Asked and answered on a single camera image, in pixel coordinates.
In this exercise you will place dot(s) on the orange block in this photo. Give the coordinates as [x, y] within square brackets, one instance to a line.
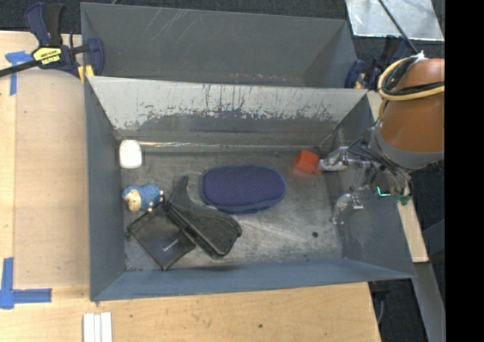
[307, 160]

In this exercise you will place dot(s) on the grey metal bin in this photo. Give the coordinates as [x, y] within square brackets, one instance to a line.
[287, 234]

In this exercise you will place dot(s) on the blue oval pad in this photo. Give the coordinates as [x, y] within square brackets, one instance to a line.
[242, 188]

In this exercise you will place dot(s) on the black flat pouch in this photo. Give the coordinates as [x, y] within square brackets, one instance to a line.
[162, 242]

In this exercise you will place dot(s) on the black zipped case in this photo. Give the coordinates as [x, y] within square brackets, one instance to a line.
[208, 225]

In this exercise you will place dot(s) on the blue toy sheep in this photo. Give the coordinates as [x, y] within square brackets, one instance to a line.
[145, 194]

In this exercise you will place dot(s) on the pale wood board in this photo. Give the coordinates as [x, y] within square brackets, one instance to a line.
[51, 181]

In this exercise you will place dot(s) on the white rounded block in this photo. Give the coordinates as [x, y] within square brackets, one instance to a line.
[130, 154]

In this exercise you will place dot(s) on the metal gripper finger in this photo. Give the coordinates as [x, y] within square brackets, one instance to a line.
[334, 162]
[346, 204]

